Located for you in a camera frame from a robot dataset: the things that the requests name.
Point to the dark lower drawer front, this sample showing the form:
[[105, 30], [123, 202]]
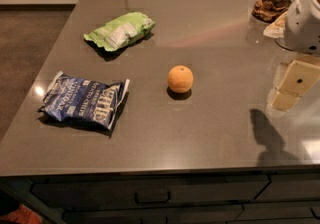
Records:
[[174, 215]]

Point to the green chip bag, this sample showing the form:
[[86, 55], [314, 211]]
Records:
[[121, 31]]

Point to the dark drawer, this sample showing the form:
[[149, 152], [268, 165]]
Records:
[[291, 187], [174, 215], [126, 194]]

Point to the blue chip bag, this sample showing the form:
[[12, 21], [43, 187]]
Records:
[[74, 99]]

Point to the clear glass bowl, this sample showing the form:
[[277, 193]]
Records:
[[276, 31]]

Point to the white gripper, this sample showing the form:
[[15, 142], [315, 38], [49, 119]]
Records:
[[304, 24]]

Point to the orange fruit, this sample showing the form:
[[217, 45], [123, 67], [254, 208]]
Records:
[[180, 79]]

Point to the black drawer handle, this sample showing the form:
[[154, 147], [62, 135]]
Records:
[[152, 197]]

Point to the dark drawer front right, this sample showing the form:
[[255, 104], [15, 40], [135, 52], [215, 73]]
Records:
[[291, 187]]

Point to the dark drawer front left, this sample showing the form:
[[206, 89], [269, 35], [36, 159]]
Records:
[[126, 194]]

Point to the orange object on floor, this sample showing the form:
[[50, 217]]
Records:
[[22, 215]]

